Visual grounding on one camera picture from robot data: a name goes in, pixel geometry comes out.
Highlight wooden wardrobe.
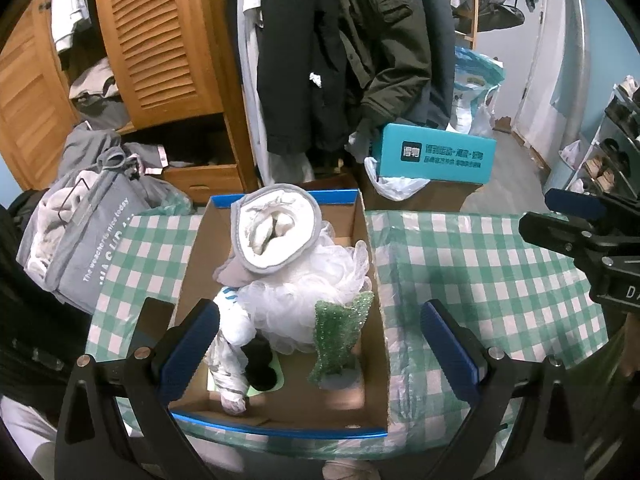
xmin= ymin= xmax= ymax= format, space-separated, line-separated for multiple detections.
xmin=0 ymin=0 xmax=261 ymax=206

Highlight green plastic bag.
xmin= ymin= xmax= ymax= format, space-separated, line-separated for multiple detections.
xmin=145 ymin=187 xmax=193 ymax=217

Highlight white mesh bath pouf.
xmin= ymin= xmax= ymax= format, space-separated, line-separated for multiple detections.
xmin=240 ymin=225 xmax=373 ymax=356

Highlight green checkered tablecloth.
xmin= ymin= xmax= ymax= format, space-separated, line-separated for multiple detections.
xmin=85 ymin=207 xmax=608 ymax=461

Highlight white patterned cloth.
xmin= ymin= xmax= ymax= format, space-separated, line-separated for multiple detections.
xmin=207 ymin=287 xmax=258 ymax=416

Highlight white hanging shirt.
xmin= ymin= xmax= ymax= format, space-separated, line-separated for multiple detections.
xmin=227 ymin=0 xmax=273 ymax=186
xmin=50 ymin=0 xmax=96 ymax=53

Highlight blue cardboard box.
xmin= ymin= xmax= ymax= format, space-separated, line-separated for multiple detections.
xmin=167 ymin=189 xmax=391 ymax=441

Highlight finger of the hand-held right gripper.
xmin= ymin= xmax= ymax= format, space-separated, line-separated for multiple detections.
xmin=518 ymin=212 xmax=608 ymax=261
xmin=544 ymin=187 xmax=640 ymax=226

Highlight wooden shelf rack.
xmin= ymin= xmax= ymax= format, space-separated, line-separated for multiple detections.
xmin=445 ymin=0 xmax=546 ymax=51

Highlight brown cardboard box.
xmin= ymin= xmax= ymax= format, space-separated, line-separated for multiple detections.
xmin=300 ymin=175 xmax=483 ymax=213

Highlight grey folded clothes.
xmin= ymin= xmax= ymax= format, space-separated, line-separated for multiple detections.
xmin=67 ymin=57 xmax=131 ymax=131

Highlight shoe rack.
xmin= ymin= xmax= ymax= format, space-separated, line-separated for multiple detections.
xmin=550 ymin=75 xmax=640 ymax=201

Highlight pale green cloth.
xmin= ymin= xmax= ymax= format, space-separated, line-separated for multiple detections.
xmin=269 ymin=354 xmax=287 ymax=397

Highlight teal printed box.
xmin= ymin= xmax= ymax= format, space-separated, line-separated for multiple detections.
xmin=370 ymin=122 xmax=497 ymax=185

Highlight grey hoodie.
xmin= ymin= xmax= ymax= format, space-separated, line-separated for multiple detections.
xmin=60 ymin=122 xmax=171 ymax=196

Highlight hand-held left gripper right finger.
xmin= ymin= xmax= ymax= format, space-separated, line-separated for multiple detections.
xmin=420 ymin=299 xmax=586 ymax=480

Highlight green sponge cloth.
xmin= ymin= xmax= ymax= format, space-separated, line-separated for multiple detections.
xmin=307 ymin=291 xmax=375 ymax=386

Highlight grey white sock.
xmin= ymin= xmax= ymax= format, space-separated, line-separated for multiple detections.
xmin=231 ymin=183 xmax=323 ymax=276

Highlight dark cloth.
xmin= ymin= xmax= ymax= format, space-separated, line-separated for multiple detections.
xmin=0 ymin=190 xmax=101 ymax=411

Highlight olive green jacket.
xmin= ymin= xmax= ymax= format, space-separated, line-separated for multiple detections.
xmin=332 ymin=0 xmax=433 ymax=136

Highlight black jacket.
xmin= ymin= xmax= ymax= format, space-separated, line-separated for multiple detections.
xmin=256 ymin=0 xmax=351 ymax=156

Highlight blue and white plastic bag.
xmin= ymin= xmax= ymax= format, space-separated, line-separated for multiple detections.
xmin=452 ymin=46 xmax=506 ymax=138

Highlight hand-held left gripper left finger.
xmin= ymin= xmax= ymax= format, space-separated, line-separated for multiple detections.
xmin=54 ymin=297 xmax=221 ymax=480

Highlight black sock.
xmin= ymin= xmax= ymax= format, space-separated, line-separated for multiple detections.
xmin=242 ymin=337 xmax=280 ymax=392

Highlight navy coat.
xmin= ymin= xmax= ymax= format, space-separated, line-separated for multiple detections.
xmin=410 ymin=0 xmax=456 ymax=131

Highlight grey printed bag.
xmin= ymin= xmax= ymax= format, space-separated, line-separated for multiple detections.
xmin=17 ymin=170 xmax=151 ymax=316

